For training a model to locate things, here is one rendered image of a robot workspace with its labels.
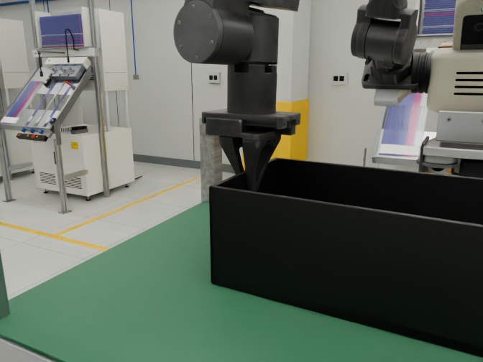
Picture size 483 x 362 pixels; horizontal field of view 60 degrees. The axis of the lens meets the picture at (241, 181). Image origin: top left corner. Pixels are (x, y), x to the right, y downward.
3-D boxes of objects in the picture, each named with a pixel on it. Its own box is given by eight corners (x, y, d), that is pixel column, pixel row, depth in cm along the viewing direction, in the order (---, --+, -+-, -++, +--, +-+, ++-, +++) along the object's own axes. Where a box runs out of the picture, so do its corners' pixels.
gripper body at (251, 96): (279, 134, 44) (282, 62, 43) (199, 127, 49) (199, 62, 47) (301, 128, 50) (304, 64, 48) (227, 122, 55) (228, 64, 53)
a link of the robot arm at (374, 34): (410, 45, 86) (384, 42, 88) (408, 8, 77) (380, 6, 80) (392, 82, 84) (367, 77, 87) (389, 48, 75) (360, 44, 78)
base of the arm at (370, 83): (425, 56, 91) (368, 57, 96) (424, 30, 84) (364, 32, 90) (418, 89, 88) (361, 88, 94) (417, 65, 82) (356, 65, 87)
